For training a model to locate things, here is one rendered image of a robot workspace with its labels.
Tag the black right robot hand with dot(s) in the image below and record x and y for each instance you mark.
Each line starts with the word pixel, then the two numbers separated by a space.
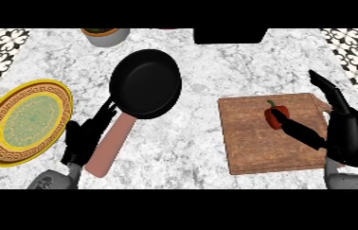
pixel 342 129

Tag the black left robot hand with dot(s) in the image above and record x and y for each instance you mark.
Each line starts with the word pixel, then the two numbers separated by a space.
pixel 83 136

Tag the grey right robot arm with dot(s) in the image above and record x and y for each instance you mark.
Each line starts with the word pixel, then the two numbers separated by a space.
pixel 339 176

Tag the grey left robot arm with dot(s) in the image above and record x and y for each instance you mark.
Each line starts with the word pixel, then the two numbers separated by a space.
pixel 56 178

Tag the red bell pepper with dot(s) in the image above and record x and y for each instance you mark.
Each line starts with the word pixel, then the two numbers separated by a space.
pixel 275 115

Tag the brown wooden cutting board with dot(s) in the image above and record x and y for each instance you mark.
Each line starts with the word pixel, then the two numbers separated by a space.
pixel 269 142

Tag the yellow patterned plate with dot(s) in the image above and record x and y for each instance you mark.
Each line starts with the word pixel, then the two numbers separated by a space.
pixel 30 123

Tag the black appliance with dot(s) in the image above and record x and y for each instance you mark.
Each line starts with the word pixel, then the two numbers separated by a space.
pixel 230 35

